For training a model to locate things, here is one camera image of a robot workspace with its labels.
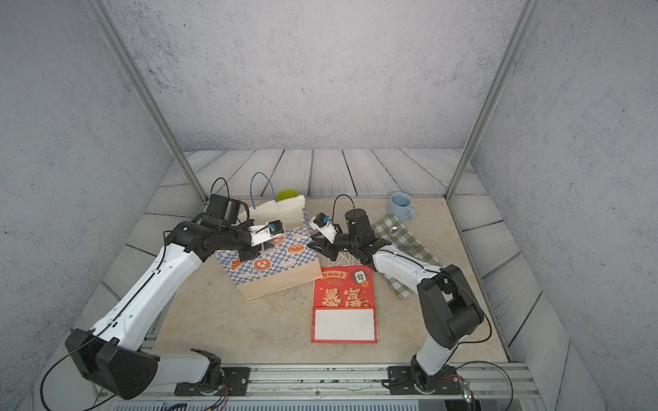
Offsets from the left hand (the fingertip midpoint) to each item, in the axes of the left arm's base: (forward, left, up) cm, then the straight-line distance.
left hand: (272, 237), depth 76 cm
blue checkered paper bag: (-2, -5, -11) cm, 12 cm away
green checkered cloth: (+19, -41, -22) cm, 51 cm away
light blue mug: (+28, -46, -18) cm, 57 cm away
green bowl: (+41, +3, -21) cm, 46 cm away
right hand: (+3, -11, -6) cm, 13 cm away
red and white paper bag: (-14, -20, -21) cm, 33 cm away
